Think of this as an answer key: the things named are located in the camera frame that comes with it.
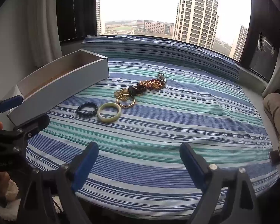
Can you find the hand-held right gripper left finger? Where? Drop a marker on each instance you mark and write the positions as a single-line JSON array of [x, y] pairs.
[[84, 165]]

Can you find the black wrist watch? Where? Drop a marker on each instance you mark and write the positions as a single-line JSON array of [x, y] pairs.
[[136, 90]]

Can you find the slim apartment tower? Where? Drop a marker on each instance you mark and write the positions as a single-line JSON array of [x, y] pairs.
[[100, 18], [239, 42]]

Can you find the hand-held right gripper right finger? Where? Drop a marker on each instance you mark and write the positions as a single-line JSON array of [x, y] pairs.
[[191, 165]]

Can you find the pale green jade bangle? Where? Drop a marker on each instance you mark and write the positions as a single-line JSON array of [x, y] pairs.
[[109, 112]]

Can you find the white curtain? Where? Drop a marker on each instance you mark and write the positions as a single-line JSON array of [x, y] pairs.
[[278, 63], [43, 23]]

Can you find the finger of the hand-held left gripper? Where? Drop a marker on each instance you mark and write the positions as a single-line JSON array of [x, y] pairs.
[[11, 102], [37, 122]]

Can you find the blue green striped bed sheet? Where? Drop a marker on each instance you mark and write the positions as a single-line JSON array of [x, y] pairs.
[[154, 133]]

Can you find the long white cardboard box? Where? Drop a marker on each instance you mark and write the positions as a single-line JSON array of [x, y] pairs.
[[60, 81]]

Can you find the small black device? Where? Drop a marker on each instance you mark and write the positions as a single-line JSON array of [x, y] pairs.
[[274, 158]]

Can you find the dark window blind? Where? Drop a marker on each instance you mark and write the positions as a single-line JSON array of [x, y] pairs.
[[263, 39], [77, 9]]

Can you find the tall apartment tower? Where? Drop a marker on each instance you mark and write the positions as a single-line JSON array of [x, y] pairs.
[[196, 14]]

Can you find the blue striped pillow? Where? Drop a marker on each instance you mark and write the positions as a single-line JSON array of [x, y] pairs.
[[165, 51]]

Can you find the person's left forearm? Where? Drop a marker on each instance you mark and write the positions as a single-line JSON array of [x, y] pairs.
[[12, 190]]

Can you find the beige cushion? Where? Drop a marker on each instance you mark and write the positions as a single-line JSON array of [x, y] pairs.
[[277, 116]]

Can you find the low brick building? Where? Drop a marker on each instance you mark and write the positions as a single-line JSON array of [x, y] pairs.
[[156, 27]]

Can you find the gold bangle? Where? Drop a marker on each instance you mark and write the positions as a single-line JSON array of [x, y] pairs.
[[126, 105]]

